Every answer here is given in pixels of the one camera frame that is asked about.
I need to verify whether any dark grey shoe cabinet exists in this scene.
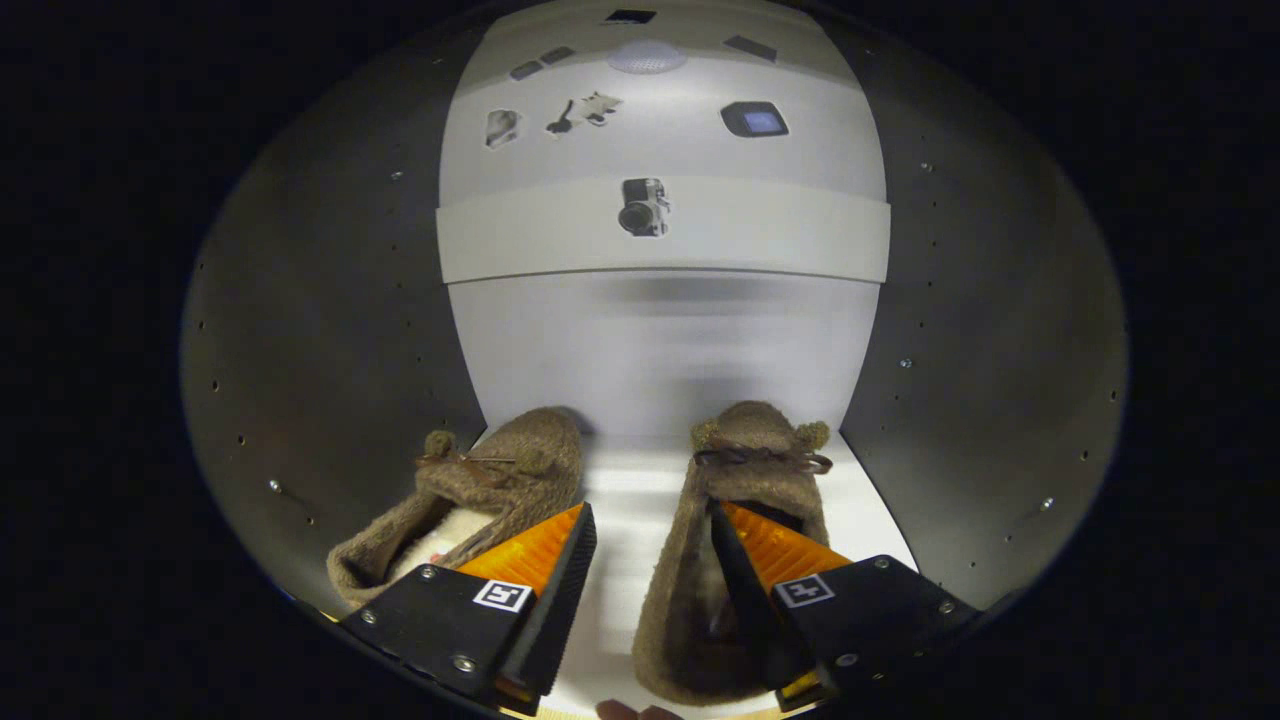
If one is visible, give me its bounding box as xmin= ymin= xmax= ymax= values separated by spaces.
xmin=180 ymin=0 xmax=1131 ymax=720

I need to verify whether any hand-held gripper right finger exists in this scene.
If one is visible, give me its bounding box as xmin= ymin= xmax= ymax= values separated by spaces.
xmin=708 ymin=500 xmax=986 ymax=713

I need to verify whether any brown fuzzy shoe with bow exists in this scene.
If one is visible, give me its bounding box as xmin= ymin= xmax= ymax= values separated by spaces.
xmin=632 ymin=400 xmax=833 ymax=707
xmin=327 ymin=405 xmax=586 ymax=609

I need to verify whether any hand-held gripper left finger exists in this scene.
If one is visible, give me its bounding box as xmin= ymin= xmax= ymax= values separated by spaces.
xmin=340 ymin=502 xmax=598 ymax=716

